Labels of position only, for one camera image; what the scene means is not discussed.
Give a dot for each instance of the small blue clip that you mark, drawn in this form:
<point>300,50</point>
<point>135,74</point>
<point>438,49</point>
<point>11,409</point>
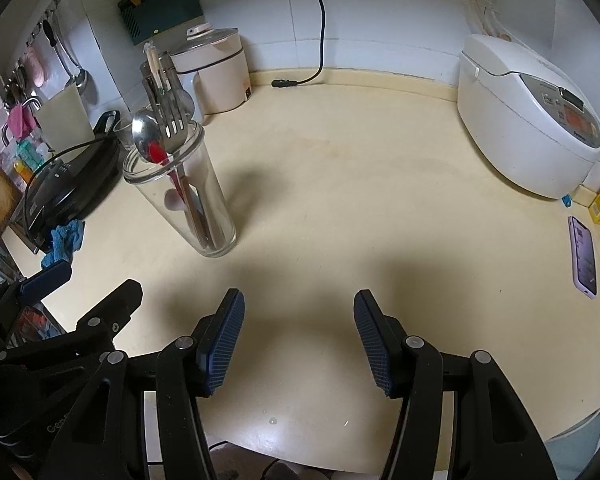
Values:
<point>566,201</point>

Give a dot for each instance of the small metal spoon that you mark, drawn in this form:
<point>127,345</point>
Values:
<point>183,103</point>

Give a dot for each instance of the red plastic spoon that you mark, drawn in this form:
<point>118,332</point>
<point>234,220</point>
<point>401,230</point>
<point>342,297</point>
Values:
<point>157,152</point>

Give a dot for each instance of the small clear glass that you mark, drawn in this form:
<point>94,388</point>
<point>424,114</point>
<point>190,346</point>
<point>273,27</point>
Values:
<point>122,135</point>

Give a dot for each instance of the phone in purple case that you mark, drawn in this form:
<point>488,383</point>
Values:
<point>582,257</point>

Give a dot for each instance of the wooden chopstick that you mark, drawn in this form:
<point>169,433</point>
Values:
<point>200,222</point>
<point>211,230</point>

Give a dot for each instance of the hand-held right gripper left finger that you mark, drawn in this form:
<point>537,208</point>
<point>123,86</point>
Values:
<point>225,345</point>

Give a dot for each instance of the green bottle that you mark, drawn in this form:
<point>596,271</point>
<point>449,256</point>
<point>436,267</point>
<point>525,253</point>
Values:
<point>26,150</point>

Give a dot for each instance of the cream cutting board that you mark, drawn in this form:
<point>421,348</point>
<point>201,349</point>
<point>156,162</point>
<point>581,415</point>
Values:
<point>65,115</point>

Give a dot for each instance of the hanging metal ladle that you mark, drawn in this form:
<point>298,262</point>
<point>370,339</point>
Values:
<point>80,80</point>

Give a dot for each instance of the stainless steel canister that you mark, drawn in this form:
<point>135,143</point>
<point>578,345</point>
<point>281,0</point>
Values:
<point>147,85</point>

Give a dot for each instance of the metal faucet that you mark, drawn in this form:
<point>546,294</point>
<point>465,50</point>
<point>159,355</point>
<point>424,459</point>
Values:
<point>32,102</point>

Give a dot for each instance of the tall clear glass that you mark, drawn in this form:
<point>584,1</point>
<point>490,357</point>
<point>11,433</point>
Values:
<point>210,210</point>

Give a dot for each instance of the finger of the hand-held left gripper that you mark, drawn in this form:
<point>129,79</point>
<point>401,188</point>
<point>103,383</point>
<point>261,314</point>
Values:
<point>45,278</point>
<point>112,305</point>

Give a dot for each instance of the green wall utensil holder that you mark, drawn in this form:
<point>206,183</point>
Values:
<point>165,12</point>

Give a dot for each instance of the pink hanging brush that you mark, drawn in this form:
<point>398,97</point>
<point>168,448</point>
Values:
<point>35,70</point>

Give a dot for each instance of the pink cloth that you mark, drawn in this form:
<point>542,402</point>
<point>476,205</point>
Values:
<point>21,121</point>

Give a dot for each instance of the orange bottle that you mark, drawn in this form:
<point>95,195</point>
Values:
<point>22,169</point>

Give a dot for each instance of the wall hook rail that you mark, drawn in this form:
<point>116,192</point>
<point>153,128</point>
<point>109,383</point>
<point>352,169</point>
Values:
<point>40,15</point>

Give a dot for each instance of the black electric griddle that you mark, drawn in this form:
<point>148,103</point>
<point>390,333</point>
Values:
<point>75,175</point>

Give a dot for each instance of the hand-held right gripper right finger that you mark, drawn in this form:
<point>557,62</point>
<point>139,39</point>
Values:
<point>372,345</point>

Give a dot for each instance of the blue cloth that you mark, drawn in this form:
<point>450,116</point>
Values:
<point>65,242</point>

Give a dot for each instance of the cream electric cooking pot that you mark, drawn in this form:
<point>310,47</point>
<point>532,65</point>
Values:
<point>220,75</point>

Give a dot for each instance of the white rice cooker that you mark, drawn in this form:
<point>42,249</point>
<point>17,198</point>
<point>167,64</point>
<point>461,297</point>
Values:
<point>520,125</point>

